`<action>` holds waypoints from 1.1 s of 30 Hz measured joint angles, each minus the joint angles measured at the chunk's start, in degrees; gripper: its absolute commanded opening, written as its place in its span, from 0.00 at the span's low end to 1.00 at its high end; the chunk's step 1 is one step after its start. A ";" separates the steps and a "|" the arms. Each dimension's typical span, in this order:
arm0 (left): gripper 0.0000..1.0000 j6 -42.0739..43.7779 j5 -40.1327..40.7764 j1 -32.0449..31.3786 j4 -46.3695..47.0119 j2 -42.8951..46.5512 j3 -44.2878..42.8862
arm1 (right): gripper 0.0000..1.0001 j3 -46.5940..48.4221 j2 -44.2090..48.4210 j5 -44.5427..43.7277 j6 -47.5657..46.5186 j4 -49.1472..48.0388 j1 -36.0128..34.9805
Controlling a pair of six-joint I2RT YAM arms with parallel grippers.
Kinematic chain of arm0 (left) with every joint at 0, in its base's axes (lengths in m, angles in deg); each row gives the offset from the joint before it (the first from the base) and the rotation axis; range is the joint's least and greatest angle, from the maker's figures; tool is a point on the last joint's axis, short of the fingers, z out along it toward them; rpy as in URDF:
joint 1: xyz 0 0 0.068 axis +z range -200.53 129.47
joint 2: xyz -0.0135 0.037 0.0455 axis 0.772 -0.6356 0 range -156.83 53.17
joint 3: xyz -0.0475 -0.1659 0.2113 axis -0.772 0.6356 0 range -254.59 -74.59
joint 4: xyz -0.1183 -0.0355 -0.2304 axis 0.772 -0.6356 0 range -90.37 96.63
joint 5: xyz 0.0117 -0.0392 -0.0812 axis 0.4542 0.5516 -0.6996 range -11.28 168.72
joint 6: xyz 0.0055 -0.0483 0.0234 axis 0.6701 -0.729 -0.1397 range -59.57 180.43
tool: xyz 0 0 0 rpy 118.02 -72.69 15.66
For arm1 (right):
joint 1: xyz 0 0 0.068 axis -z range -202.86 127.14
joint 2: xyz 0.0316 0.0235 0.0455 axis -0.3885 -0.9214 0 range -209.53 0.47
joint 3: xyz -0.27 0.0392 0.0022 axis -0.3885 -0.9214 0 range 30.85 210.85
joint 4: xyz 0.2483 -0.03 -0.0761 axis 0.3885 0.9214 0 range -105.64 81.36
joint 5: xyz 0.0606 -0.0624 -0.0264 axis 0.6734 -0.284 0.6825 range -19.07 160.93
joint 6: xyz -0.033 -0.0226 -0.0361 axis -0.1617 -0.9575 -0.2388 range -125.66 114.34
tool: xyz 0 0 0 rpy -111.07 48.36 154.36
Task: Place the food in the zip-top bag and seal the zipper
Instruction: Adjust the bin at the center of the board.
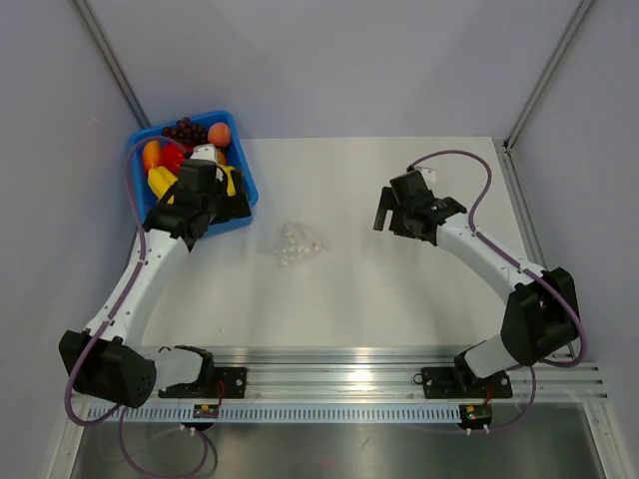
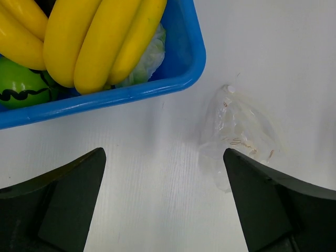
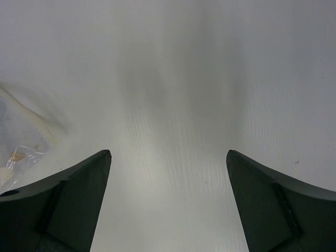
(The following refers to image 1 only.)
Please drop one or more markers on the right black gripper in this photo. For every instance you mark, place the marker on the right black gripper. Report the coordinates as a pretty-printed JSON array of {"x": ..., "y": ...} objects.
[{"x": 388, "y": 203}]

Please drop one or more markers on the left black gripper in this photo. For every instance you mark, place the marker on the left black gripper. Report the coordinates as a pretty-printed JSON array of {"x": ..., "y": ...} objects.
[{"x": 234, "y": 207}]

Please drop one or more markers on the clear zip top bag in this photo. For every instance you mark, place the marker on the clear zip top bag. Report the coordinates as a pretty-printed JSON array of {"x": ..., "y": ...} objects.
[{"x": 298, "y": 242}]

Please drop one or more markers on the orange peach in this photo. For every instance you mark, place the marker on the orange peach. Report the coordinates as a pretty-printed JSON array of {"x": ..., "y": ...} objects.
[{"x": 220, "y": 135}]

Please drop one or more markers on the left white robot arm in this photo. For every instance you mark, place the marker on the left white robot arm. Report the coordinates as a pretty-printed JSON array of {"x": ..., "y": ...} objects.
[{"x": 103, "y": 360}]

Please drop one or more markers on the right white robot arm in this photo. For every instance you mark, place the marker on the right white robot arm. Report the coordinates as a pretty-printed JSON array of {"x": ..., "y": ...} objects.
[{"x": 541, "y": 311}]

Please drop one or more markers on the right yellow banana bunch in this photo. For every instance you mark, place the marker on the right yellow banana bunch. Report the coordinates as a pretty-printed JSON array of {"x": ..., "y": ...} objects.
[{"x": 225, "y": 175}]

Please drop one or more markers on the yellow banana bunch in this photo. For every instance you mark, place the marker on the yellow banana bunch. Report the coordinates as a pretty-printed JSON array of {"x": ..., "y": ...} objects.
[
  {"x": 159, "y": 180},
  {"x": 225, "y": 175}
]

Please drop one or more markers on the blue plastic bin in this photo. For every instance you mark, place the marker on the blue plastic bin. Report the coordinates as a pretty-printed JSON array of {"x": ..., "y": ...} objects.
[{"x": 143, "y": 195}]

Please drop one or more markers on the red bell pepper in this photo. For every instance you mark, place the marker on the red bell pepper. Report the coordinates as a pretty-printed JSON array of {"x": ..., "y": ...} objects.
[{"x": 172, "y": 158}]

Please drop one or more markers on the left yellow banana bunch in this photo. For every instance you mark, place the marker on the left yellow banana bunch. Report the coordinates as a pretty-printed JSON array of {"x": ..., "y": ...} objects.
[{"x": 159, "y": 180}]

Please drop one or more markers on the dark purple grapes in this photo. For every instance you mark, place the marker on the dark purple grapes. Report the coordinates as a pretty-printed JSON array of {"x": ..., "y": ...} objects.
[{"x": 187, "y": 133}]

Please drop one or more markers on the orange mango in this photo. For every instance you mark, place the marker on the orange mango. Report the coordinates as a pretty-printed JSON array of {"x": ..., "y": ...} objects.
[{"x": 152, "y": 155}]

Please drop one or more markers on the left small circuit board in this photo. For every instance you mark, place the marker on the left small circuit board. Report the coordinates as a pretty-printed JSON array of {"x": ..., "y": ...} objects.
[{"x": 206, "y": 411}]

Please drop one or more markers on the small circuit board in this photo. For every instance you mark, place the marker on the small circuit board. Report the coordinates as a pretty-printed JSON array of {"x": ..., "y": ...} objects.
[
  {"x": 206, "y": 411},
  {"x": 474, "y": 417}
]

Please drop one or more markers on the right small circuit board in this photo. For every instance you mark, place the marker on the right small circuit board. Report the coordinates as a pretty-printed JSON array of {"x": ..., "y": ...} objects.
[{"x": 474, "y": 417}]

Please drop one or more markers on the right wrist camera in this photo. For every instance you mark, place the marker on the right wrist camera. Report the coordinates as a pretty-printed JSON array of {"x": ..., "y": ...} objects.
[{"x": 428, "y": 174}]

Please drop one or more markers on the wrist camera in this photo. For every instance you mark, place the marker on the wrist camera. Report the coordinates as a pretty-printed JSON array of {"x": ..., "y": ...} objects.
[
  {"x": 207, "y": 153},
  {"x": 428, "y": 174}
]

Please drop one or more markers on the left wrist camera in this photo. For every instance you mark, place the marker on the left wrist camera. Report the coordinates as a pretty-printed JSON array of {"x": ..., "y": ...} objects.
[{"x": 207, "y": 153}]

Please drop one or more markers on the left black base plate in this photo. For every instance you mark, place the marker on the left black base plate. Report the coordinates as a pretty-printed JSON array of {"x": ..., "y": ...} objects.
[{"x": 230, "y": 382}]

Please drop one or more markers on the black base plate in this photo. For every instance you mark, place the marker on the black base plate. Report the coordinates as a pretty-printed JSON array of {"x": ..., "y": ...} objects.
[
  {"x": 439, "y": 382},
  {"x": 230, "y": 382}
]

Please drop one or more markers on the aluminium rail frame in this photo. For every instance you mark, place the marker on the aluminium rail frame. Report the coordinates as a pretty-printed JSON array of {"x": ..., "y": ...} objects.
[{"x": 345, "y": 386}]

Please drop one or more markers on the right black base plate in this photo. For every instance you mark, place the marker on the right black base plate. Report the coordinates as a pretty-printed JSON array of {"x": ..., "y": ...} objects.
[{"x": 439, "y": 382}]

